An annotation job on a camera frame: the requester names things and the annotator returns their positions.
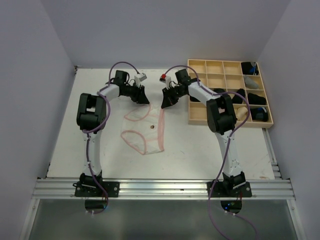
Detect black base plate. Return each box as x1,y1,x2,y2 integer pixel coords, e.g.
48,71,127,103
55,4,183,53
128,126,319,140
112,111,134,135
72,181,120,198
206,180,253,198

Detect black rolled underwear middle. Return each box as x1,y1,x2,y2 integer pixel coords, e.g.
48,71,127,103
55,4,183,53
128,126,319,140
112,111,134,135
232,88,246,105

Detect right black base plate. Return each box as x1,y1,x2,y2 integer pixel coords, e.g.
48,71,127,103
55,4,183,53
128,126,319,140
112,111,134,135
206,180,253,198

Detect black blue rolled underwear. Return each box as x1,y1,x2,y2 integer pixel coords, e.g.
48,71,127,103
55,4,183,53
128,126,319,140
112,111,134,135
250,107,269,122
240,61,259,76

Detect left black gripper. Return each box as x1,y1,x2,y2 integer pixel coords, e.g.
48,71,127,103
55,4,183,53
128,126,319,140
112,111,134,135
122,81,150,104

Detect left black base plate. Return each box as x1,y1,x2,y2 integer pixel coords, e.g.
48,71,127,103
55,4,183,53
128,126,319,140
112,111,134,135
72,181,120,198

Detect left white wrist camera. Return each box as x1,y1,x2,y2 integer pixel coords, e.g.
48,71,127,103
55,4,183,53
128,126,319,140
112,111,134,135
134,72,147,87

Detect black striped underwear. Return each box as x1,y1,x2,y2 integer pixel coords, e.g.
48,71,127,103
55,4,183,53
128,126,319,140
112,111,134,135
213,88,226,94

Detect beige rolled underwear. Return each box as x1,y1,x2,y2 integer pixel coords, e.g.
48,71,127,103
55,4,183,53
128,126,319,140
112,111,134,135
235,106,248,122

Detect black rolled underwear right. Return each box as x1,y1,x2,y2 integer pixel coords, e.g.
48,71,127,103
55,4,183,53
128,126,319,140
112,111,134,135
247,93,267,105

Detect black garment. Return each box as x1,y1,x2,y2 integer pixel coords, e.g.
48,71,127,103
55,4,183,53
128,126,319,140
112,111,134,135
189,96,201,103

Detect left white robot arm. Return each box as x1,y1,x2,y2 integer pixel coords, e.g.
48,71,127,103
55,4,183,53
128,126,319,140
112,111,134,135
76,70,150,197

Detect grey rolled underwear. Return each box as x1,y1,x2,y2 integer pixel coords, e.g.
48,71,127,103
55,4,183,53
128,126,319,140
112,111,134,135
243,76,259,89

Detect aluminium mounting rail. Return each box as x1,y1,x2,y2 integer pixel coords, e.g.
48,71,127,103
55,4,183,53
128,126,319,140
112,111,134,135
32,178,295,200

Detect wooden compartment organizer box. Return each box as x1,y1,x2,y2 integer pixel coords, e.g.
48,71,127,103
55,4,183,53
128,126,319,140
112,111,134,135
187,59,274,129

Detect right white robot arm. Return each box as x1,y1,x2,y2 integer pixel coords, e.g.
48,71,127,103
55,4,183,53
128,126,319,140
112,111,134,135
159,69,246,197

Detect white pink-trimmed underwear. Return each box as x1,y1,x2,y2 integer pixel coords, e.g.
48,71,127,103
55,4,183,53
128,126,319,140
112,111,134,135
120,104,165,155

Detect black blue rolled underwear bottom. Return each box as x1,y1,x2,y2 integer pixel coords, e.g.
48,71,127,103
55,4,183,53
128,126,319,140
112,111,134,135
250,107,269,122

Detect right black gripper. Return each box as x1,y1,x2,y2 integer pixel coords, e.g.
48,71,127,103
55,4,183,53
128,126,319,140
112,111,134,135
161,84,186,108

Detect black blue rolled underwear top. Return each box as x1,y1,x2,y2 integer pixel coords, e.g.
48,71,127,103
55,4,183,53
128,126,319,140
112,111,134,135
240,61,259,76

